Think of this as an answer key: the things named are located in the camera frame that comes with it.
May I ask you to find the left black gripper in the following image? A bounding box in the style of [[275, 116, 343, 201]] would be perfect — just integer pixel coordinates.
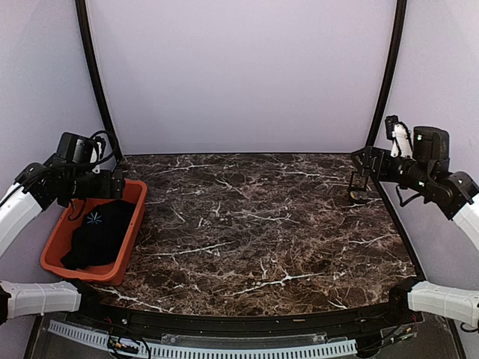
[[66, 168, 125, 198]]

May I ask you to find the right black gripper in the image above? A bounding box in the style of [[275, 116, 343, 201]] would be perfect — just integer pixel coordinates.
[[351, 144, 433, 194]]

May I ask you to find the black t-shirt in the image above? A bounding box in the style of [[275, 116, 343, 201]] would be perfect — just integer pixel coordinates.
[[61, 200, 135, 270]]

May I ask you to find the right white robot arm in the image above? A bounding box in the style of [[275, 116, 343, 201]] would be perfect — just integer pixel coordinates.
[[352, 123, 478, 333]]

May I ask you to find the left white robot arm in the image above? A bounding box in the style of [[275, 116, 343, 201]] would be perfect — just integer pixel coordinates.
[[1, 130, 125, 326]]

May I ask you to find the orange plastic bin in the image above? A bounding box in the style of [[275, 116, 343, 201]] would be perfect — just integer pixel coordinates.
[[40, 179, 147, 286]]

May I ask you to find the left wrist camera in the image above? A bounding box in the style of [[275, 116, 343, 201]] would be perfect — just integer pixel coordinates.
[[90, 135, 106, 174]]

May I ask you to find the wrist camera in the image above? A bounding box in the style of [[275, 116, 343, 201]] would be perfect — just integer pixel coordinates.
[[90, 135, 106, 174], [385, 115, 413, 158]]

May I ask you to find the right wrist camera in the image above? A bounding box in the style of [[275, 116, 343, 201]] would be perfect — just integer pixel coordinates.
[[385, 115, 413, 158]]

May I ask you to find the black front rail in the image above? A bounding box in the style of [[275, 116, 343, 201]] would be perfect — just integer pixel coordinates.
[[67, 298, 414, 339]]

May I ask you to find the right black frame post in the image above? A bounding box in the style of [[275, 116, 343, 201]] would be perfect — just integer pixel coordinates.
[[365, 0, 407, 146]]

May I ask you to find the black frame post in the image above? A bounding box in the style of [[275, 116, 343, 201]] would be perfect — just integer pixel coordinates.
[[365, 0, 407, 146], [75, 0, 123, 162]]

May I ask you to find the left black frame post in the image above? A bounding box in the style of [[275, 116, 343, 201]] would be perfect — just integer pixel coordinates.
[[75, 0, 123, 162]]

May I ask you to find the white slotted cable duct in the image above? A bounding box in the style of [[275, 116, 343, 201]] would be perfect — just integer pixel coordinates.
[[48, 320, 358, 359]]

